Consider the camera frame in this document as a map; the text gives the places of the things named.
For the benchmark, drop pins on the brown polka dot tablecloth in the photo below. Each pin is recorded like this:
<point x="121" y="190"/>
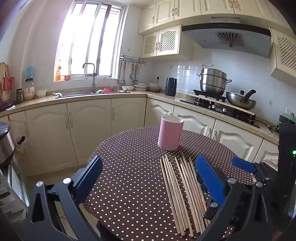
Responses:
<point x="129" y="173"/>

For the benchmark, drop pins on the white bowl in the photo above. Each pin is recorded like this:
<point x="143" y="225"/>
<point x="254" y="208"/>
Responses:
<point x="127" y="88"/>

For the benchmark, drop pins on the cream base cabinets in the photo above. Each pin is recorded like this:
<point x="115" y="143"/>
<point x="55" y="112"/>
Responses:
<point x="90" y="129"/>

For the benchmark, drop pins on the steel kitchen sink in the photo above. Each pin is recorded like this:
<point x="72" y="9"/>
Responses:
<point x="76" y="93"/>

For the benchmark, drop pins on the red dish in sink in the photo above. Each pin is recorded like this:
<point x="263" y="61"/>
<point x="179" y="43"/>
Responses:
<point x="108" y="90"/>

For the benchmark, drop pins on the beige stone countertop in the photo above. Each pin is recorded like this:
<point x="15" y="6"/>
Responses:
<point x="175" y="98"/>

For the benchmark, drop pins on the pink cup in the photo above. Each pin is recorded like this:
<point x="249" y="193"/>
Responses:
<point x="170" y="136"/>

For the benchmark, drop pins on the black gas stove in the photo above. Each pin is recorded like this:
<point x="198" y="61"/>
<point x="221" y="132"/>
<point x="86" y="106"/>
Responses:
<point x="231" y="113"/>

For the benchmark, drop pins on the steel steamer pot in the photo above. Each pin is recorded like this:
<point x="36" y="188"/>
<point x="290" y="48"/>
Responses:
<point x="212" y="83"/>

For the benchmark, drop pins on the silver rice cooker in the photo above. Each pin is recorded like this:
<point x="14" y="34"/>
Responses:
<point x="6" y="143"/>

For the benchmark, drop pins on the steel sink faucet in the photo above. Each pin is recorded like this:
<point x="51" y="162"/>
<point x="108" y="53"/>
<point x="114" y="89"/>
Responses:
<point x="93" y="78"/>

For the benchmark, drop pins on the cream upper cabinets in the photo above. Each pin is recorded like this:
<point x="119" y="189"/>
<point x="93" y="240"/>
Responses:
<point x="185" y="11"/>

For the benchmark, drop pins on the black electric kettle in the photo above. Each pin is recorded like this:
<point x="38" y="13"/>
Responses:
<point x="170" y="88"/>

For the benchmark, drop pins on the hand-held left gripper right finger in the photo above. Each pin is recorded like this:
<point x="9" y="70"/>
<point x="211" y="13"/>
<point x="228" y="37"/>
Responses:
<point x="210" y="178"/>

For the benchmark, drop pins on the green electronic device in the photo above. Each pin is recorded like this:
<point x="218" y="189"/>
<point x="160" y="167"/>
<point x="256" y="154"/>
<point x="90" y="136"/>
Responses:
<point x="288" y="118"/>

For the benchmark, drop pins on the small orange container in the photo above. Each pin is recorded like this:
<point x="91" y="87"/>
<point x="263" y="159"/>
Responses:
<point x="67" y="77"/>

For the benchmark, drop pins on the barred kitchen window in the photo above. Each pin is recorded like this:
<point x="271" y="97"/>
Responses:
<point x="92" y="39"/>

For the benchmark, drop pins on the grey range hood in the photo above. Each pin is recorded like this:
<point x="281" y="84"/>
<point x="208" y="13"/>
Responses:
<point x="208" y="37"/>

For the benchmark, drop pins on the bunch of wooden chopsticks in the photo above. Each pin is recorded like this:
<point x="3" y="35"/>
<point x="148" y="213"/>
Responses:
<point x="175" y="197"/>

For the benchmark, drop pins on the hanging kitchen utensils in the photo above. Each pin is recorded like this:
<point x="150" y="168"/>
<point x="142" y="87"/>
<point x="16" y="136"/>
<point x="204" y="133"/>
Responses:
<point x="134" y="76"/>

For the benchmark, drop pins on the blue carton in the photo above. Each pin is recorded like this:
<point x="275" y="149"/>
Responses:
<point x="30" y="73"/>

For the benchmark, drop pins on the cream lattice door cabinet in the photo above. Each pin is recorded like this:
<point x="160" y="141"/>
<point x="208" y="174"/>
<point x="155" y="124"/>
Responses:
<point x="166" y="41"/>
<point x="285" y="55"/>

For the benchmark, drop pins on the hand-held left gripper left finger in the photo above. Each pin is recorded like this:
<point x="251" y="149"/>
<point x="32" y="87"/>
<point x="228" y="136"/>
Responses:
<point x="89" y="172"/>

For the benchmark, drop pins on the small white cup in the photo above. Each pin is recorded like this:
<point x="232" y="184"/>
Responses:
<point x="41" y="93"/>

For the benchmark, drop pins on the crumpled dish rag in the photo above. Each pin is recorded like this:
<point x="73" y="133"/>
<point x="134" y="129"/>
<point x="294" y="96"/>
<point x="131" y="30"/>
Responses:
<point x="57" y="94"/>

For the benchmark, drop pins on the jar with pale contents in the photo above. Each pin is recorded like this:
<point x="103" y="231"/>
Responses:
<point x="29" y="91"/>

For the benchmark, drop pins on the hanging steel ladle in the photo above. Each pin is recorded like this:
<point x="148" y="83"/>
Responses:
<point x="121" y="80"/>

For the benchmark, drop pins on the wall socket with plug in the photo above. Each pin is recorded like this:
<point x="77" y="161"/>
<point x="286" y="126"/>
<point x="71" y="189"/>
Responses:
<point x="157" y="79"/>

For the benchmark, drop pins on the dark glass jar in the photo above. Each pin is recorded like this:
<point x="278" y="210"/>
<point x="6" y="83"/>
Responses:
<point x="19" y="96"/>

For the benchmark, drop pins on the wooden cutting board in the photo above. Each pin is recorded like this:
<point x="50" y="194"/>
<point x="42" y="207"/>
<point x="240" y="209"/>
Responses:
<point x="4" y="71"/>

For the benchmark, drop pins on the light wooden board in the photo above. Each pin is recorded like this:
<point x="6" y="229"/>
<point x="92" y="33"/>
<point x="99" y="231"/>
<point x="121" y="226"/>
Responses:
<point x="233" y="107"/>

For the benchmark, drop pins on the steel wall utensil rack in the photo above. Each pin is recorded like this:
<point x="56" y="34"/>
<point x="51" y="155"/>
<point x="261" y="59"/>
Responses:
<point x="133" y="60"/>

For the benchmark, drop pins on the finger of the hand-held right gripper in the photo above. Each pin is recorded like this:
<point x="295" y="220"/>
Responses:
<point x="244" y="164"/>

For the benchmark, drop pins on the orange packet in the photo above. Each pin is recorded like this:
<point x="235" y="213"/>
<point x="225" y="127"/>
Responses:
<point x="58" y="74"/>

